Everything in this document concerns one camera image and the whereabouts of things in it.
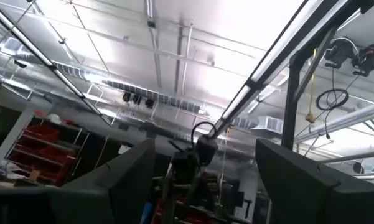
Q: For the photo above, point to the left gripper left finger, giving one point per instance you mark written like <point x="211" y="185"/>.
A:
<point x="127" y="180"/>

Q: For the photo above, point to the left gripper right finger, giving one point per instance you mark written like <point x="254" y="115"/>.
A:
<point x="286" y="180"/>

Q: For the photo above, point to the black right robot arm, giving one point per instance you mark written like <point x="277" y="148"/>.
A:
<point x="180" y="199"/>

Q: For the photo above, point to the shelf with red bins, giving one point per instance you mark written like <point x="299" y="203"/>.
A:
<point x="43" y="146"/>

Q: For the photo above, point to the black aluminium rig frame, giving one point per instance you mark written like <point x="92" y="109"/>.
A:
<point x="291" y="93"/>

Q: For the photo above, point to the black overhead camera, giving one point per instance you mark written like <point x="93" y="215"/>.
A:
<point x="339" y="51"/>

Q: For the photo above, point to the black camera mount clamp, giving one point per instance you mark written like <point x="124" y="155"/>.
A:
<point x="368" y="59"/>

